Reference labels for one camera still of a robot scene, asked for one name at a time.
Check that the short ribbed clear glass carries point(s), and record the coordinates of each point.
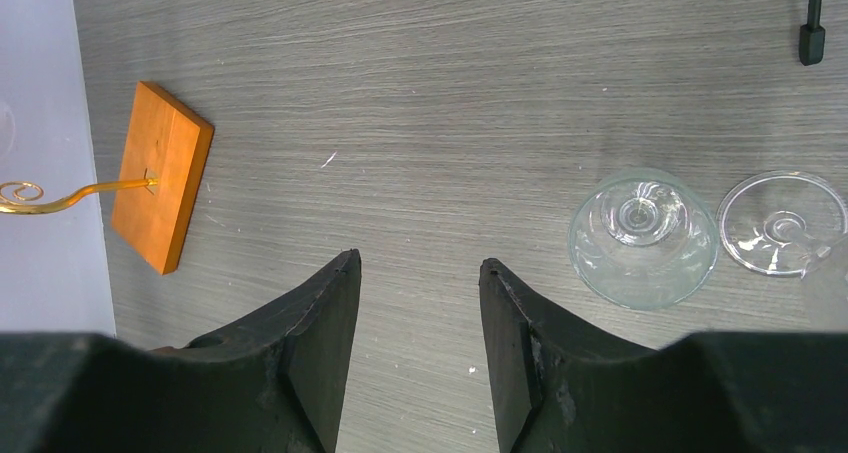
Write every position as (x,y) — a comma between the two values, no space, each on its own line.
(643,240)

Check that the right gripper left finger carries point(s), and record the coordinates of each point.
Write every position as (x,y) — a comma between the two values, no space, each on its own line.
(273,380)

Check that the black tripod stand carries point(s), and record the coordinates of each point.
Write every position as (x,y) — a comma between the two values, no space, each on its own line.
(812,35)

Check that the tall clear wine glass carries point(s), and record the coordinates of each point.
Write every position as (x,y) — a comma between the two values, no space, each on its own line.
(774,223)

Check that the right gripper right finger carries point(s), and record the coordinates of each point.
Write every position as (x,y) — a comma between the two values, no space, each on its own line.
(561,384)

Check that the gold wire glass rack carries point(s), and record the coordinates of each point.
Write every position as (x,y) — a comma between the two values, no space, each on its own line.
(22,197)

